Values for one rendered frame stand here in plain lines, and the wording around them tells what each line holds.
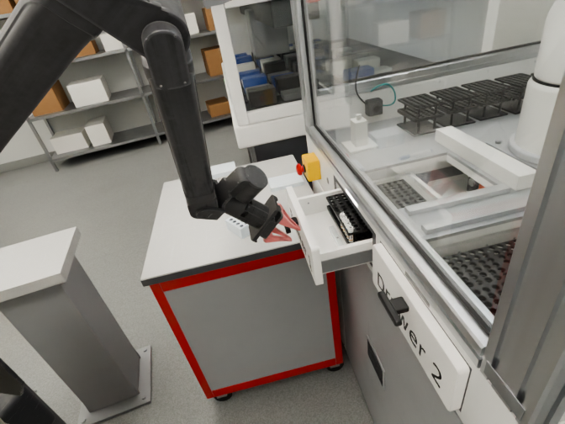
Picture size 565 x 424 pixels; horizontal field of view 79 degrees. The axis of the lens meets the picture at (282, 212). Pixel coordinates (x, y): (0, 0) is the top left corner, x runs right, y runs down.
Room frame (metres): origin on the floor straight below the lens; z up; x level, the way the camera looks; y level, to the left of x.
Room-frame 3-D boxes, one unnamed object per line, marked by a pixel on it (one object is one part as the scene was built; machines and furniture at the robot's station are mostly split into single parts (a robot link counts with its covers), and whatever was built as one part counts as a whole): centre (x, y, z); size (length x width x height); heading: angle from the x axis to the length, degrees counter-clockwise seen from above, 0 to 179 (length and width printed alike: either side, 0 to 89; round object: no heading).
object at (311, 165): (1.03, -0.12, 0.88); 0.07 x 0.05 x 0.07; 5
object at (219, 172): (1.30, 0.22, 0.79); 0.13 x 0.09 x 0.05; 96
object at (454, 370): (0.39, -0.19, 0.87); 0.29 x 0.02 x 0.11; 5
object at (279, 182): (1.16, -0.03, 0.77); 0.13 x 0.09 x 0.02; 94
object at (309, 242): (0.70, -0.04, 0.87); 0.29 x 0.02 x 0.11; 5
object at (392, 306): (0.39, -0.16, 0.91); 0.07 x 0.04 x 0.01; 5
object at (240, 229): (0.93, 0.11, 0.78); 0.12 x 0.08 x 0.04; 126
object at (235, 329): (1.09, 0.17, 0.38); 0.62 x 0.58 x 0.76; 5
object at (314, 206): (0.71, -0.25, 0.86); 0.40 x 0.26 x 0.06; 95
